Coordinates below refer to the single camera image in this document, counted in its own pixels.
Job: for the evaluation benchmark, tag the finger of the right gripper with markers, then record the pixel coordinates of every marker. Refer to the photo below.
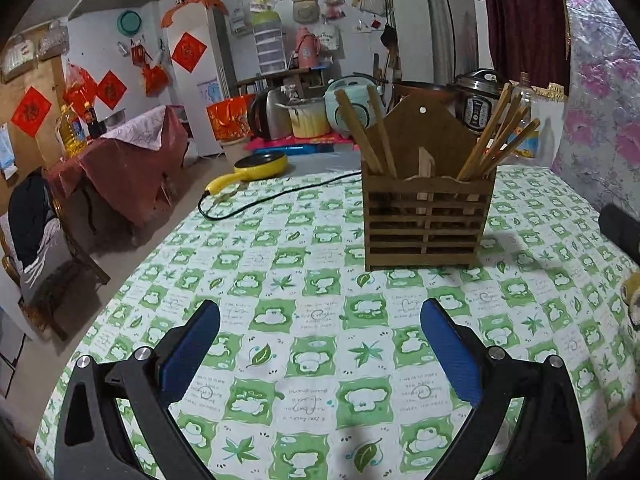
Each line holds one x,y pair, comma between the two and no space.
621,229

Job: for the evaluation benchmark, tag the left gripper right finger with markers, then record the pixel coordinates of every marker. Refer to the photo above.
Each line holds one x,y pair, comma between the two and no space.
548,441

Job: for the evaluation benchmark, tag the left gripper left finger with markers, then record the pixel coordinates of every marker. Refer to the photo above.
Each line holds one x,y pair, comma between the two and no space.
92,443

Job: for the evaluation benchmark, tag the wooden chopstick seven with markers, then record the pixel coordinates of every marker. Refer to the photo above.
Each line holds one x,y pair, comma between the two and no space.
493,159

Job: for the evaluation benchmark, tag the wooden chopstick three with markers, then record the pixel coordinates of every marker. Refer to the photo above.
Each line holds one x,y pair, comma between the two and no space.
513,119

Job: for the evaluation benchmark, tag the wooden chopstick two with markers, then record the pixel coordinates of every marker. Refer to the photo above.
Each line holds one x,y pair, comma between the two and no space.
472,164

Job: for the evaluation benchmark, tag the brown wooden utensil holder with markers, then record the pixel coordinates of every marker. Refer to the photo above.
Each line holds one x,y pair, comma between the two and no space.
425,217

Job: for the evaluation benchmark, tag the person right hand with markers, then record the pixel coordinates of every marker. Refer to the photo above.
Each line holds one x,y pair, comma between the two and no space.
629,421

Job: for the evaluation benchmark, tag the clear plastic bottle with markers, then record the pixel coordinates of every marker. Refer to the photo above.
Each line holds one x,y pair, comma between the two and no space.
529,147

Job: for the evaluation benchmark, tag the wooden chair with clothes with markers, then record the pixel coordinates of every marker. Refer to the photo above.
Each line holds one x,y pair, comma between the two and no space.
40,254

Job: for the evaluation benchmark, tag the green white patterned tablecloth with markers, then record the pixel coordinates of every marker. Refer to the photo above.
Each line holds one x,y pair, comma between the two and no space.
320,368

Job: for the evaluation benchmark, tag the black silver pressure cooker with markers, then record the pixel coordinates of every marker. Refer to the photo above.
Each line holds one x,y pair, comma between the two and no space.
477,96

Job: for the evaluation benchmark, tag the red cloth covered table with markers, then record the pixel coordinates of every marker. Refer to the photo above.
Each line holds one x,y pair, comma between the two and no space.
128,165

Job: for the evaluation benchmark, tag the dark red curtain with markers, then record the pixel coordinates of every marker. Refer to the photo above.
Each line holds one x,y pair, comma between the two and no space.
530,36

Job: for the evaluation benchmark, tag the yellow electric frying pan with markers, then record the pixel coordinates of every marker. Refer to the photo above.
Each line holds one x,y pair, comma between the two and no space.
257,166

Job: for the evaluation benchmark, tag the cooking oil bottle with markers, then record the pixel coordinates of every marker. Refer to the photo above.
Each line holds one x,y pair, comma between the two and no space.
70,132

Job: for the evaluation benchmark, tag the red gift bag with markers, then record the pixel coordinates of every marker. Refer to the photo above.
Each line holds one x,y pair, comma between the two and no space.
229,118

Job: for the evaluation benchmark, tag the steel electric kettle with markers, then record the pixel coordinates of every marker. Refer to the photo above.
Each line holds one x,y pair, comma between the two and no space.
268,116

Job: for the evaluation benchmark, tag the red diamond paper decoration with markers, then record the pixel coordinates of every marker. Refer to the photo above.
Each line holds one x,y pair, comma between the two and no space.
31,111

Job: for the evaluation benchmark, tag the yellow enamel pot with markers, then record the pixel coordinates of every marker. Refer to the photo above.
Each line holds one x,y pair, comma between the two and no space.
308,118

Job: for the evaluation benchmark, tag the white refrigerator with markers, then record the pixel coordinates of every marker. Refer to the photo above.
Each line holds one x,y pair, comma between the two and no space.
200,54

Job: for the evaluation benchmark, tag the pink thermos jug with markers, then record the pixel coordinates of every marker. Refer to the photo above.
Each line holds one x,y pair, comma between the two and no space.
307,48

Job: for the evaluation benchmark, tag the white plastic drawer unit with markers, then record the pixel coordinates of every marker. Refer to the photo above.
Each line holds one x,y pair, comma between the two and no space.
270,48

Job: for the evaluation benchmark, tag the floral pink wall covering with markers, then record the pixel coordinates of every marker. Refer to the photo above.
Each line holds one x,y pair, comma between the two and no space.
598,154

